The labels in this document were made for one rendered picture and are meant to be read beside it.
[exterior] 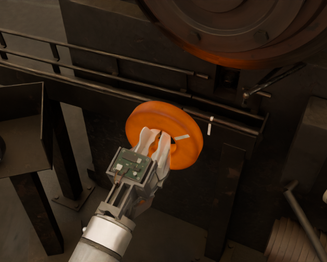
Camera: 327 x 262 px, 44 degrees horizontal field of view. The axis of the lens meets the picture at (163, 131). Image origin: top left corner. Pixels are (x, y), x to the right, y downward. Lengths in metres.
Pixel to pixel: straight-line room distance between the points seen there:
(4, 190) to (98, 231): 1.19
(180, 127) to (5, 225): 1.13
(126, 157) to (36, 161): 0.44
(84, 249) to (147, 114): 0.26
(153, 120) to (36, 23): 2.04
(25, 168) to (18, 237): 0.65
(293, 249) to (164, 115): 0.49
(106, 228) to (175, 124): 0.22
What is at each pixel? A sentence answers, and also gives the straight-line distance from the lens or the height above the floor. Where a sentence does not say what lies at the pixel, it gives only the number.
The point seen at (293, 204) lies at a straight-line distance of 1.02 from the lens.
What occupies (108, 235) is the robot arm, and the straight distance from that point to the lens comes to 0.66.
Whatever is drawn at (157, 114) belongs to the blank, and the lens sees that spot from 0.73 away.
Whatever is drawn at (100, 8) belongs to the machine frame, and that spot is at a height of 0.87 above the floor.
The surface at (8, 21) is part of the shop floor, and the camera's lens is 2.80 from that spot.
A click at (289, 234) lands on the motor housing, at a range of 1.05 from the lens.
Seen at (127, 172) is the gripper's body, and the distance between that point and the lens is 0.67.
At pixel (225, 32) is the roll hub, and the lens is 0.72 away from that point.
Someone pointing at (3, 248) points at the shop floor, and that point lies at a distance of 1.68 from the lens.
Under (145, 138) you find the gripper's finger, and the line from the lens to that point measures 0.74.
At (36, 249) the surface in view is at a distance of 1.63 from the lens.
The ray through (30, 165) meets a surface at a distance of 1.07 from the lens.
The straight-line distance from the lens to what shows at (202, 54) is 0.87.
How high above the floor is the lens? 1.42
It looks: 48 degrees down
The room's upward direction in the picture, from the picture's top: straight up
